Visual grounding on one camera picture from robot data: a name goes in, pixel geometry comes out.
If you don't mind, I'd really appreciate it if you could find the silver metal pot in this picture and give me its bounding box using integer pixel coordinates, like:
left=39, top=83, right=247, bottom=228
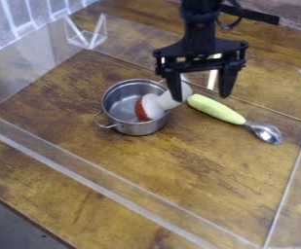
left=92, top=79, right=170, bottom=136

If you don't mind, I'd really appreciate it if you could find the white red plush mushroom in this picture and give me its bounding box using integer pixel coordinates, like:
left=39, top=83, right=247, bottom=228
left=134, top=83, right=192, bottom=122

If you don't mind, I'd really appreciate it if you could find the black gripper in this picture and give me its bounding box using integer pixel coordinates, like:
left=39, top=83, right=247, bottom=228
left=152, top=38, right=249, bottom=102

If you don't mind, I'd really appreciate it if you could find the black bar in background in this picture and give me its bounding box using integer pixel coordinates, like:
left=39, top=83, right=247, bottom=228
left=220, top=4, right=279, bottom=25

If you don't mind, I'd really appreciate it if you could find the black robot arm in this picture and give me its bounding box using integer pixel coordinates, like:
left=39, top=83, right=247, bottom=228
left=152, top=0, right=249, bottom=102

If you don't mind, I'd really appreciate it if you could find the clear acrylic enclosure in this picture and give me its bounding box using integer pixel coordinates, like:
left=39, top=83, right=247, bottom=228
left=0, top=0, right=301, bottom=249

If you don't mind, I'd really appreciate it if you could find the green handled metal spoon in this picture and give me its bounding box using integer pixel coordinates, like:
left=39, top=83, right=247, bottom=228
left=187, top=94, right=282, bottom=145

